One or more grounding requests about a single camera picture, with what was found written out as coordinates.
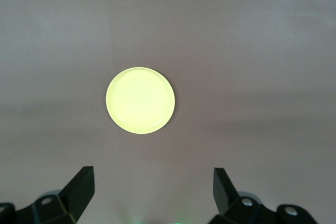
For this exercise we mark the yellow round plate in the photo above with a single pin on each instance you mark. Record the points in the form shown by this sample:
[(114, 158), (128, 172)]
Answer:
[(140, 100)]

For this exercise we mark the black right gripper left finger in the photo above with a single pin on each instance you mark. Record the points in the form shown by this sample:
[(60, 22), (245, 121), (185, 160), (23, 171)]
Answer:
[(76, 195)]

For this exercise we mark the brown table cover sheet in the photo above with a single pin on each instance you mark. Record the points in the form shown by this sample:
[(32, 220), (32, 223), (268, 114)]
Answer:
[(52, 51)]

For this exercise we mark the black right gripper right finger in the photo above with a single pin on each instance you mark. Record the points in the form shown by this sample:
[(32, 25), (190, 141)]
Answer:
[(225, 200)]

